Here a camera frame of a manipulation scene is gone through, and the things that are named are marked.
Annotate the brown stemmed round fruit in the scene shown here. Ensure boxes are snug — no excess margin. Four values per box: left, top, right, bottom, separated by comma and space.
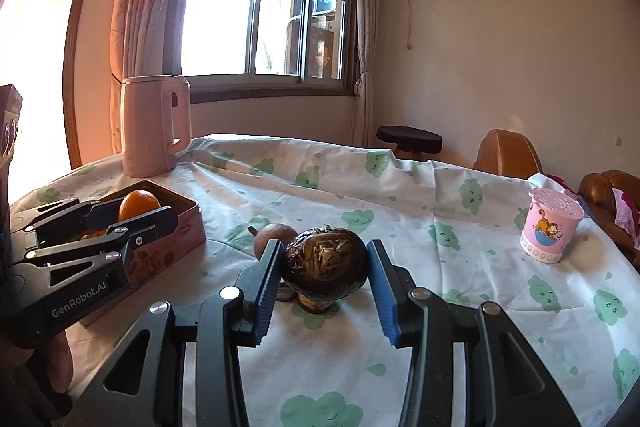
248, 223, 299, 260

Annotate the pale tied curtain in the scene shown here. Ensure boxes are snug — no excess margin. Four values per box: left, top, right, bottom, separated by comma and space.
305, 0, 391, 148

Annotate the rectangular metal tin box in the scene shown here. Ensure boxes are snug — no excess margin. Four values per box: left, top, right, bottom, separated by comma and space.
15, 179, 207, 328

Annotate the dark round stool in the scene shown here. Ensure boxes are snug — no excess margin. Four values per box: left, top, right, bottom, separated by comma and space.
376, 125, 444, 160

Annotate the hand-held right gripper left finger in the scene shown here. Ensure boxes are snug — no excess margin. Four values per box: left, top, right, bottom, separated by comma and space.
89, 238, 286, 427

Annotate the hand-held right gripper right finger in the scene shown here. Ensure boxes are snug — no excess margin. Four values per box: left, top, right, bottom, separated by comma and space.
366, 238, 581, 427

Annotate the white green-printed tablecloth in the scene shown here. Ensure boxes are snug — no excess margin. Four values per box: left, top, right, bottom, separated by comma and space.
10, 134, 640, 427

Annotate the wooden framed balcony door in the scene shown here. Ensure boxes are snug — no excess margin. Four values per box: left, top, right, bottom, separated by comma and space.
0, 0, 101, 202

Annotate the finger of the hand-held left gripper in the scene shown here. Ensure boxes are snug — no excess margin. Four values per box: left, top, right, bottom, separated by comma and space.
9, 197, 122, 249
10, 206, 180, 279

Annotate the brown leather chair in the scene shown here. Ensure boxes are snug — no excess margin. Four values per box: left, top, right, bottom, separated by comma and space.
472, 129, 544, 180

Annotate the small orange mandarin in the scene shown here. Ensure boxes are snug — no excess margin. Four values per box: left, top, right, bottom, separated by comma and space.
118, 190, 162, 223

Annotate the person's left hand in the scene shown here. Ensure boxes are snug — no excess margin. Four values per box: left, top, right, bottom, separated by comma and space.
47, 329, 74, 393

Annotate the pink floral cushion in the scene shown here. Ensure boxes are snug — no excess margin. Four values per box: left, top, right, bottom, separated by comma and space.
612, 187, 640, 253

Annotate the pink cartoon-printed cup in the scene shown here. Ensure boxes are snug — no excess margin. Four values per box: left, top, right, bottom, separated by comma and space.
519, 188, 585, 264

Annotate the brown leather sofa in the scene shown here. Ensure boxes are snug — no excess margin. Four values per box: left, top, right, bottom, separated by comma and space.
579, 171, 640, 268

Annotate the sliding glass window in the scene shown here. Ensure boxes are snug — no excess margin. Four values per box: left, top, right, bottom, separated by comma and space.
167, 0, 361, 105

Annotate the pink electric kettle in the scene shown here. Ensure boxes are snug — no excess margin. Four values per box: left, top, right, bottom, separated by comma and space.
120, 75, 192, 178

